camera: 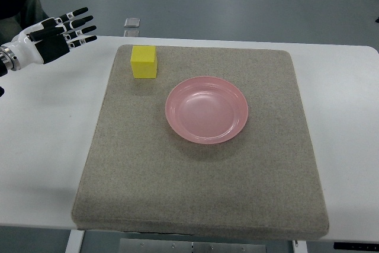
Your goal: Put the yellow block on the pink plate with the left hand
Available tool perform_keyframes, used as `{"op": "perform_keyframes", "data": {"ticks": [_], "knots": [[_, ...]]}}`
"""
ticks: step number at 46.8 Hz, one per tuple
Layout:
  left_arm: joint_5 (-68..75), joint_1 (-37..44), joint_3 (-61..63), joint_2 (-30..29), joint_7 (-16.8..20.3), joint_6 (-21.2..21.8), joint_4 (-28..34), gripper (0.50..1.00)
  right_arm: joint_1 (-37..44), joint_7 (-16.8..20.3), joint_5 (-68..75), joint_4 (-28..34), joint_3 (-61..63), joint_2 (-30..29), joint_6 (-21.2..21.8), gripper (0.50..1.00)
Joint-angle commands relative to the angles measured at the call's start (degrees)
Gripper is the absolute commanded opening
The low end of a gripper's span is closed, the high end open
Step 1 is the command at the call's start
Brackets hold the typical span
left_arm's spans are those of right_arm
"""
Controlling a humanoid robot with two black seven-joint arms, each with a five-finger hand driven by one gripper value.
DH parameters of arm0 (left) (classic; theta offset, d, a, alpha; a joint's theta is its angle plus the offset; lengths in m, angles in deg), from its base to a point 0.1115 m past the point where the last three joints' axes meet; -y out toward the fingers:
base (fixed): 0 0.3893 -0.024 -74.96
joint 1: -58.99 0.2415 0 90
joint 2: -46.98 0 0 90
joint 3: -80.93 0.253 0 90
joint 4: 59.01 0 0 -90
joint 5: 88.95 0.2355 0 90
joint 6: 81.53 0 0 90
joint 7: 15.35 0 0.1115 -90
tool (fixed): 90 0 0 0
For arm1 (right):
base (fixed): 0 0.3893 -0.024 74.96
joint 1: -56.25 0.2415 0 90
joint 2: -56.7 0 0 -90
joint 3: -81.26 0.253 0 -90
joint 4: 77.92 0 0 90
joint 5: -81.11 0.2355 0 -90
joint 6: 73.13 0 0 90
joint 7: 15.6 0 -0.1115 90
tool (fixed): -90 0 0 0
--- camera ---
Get beige felt mat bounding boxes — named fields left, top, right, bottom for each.
left=71, top=45, right=329, bottom=240

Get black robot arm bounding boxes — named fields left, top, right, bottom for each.
left=0, top=55, right=8, bottom=97

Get white table leg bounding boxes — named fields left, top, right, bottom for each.
left=65, top=230, right=85, bottom=253

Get seated person in background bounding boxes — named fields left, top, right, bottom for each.
left=1, top=0, right=49, bottom=44

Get pink plastic plate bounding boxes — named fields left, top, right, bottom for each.
left=165, top=76, right=249, bottom=145

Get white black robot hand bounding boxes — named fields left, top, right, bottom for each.
left=1, top=7, right=97, bottom=72

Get metal bracket under table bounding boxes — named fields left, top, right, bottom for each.
left=118, top=238, right=266, bottom=253

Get silver floor outlet plate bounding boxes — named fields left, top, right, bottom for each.
left=124, top=18, right=140, bottom=28

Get yellow foam block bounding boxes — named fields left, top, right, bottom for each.
left=130, top=45, right=158, bottom=79

